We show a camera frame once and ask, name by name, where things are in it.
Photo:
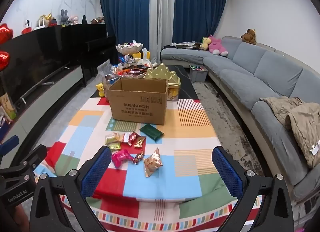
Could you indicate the black cone figure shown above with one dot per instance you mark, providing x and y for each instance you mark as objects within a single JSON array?
[{"x": 84, "y": 19}]

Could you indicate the gold tree-shaped tin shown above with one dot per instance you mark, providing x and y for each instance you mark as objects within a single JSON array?
[{"x": 161, "y": 74}]

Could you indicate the yellow bear toy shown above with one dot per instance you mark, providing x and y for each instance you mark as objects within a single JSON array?
[{"x": 100, "y": 89}]

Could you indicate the pink snack packet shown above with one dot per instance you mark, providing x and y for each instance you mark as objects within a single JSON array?
[{"x": 121, "y": 157}]

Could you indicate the grey rabbit plush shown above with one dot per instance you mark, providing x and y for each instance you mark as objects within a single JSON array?
[{"x": 65, "y": 17}]

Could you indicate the grey remote control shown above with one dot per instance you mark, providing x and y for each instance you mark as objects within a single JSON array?
[{"x": 48, "y": 83}]

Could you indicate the pink plush toy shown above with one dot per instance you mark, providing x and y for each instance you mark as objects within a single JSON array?
[{"x": 216, "y": 46}]

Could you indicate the printed paper box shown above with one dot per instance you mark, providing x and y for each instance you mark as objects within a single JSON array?
[{"x": 7, "y": 108}]

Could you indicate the black upright piano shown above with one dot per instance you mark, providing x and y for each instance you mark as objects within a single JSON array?
[{"x": 85, "y": 37}]

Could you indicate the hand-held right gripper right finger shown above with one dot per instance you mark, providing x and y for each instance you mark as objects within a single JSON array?
[{"x": 226, "y": 172}]

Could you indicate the black flat television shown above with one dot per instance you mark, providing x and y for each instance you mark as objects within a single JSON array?
[{"x": 32, "y": 59}]

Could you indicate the red ornament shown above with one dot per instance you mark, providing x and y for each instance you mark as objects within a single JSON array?
[{"x": 26, "y": 31}]

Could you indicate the dark shiny candy wrapper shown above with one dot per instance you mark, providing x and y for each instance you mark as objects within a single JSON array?
[{"x": 138, "y": 157}]

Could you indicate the green and gold snack packet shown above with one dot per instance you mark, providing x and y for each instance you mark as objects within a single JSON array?
[{"x": 113, "y": 146}]

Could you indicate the yellow plush toy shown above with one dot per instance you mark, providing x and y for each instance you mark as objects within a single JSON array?
[{"x": 205, "y": 43}]

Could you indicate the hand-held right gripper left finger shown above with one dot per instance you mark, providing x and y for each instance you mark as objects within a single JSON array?
[{"x": 96, "y": 169}]

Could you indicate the gold balloon ornament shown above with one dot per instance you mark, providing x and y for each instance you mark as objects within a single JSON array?
[{"x": 47, "y": 18}]

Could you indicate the gold snack bag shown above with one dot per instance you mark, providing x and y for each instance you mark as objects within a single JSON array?
[{"x": 152, "y": 163}]

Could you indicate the clear plastic container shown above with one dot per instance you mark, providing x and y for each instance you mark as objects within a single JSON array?
[{"x": 110, "y": 81}]

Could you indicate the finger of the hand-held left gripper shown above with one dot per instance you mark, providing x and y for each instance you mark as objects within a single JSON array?
[
  {"x": 30, "y": 161},
  {"x": 10, "y": 142}
]

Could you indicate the brown cardboard box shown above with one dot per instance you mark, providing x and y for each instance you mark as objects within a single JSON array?
[{"x": 137, "y": 107}]

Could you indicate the grey storage bin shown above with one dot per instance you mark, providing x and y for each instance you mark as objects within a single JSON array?
[{"x": 198, "y": 74}]

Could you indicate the lotus-shaped serving tray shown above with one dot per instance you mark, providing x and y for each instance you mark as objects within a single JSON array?
[{"x": 130, "y": 47}]

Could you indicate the grey television cabinet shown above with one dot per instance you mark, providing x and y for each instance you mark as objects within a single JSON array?
[{"x": 50, "y": 97}]

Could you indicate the blue curtain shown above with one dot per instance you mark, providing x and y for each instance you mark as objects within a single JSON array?
[
  {"x": 125, "y": 10},
  {"x": 200, "y": 10}
]

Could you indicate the small gold snack packet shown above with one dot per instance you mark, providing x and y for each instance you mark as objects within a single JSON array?
[{"x": 140, "y": 142}]

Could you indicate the colourful patchwork tablecloth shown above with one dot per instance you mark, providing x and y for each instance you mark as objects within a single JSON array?
[{"x": 175, "y": 147}]

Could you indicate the brown plush toy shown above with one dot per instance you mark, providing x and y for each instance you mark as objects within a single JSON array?
[{"x": 248, "y": 36}]

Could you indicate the white security camera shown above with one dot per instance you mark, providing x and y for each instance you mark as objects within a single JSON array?
[{"x": 28, "y": 23}]

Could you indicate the pile of assorted snacks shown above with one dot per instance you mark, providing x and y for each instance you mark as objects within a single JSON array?
[{"x": 132, "y": 68}]

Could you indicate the beige quilted jacket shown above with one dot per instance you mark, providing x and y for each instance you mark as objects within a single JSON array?
[{"x": 300, "y": 122}]

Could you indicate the grey sectional sofa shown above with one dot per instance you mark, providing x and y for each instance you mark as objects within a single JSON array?
[{"x": 270, "y": 67}]

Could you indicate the dark green snack packet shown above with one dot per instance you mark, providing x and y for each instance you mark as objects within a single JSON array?
[{"x": 151, "y": 132}]

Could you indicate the brown ornament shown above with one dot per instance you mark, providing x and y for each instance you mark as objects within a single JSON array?
[{"x": 98, "y": 20}]

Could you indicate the red and white snack packet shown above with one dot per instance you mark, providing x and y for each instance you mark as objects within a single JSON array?
[{"x": 124, "y": 137}]

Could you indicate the yellow plastic toy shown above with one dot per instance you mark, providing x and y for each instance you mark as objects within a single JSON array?
[{"x": 138, "y": 55}]

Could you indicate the white sheer curtain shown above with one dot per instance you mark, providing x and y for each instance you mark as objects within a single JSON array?
[{"x": 162, "y": 10}]

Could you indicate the grey patterned rug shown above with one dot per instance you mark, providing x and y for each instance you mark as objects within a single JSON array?
[{"x": 225, "y": 112}]

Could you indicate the small pink plush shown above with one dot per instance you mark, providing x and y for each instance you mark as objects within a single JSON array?
[{"x": 74, "y": 20}]

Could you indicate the red heart balloon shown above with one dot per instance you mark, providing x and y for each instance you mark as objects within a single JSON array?
[
  {"x": 5, "y": 34},
  {"x": 3, "y": 61}
]

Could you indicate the clothes heap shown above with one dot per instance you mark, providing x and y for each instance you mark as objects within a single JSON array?
[{"x": 186, "y": 44}]

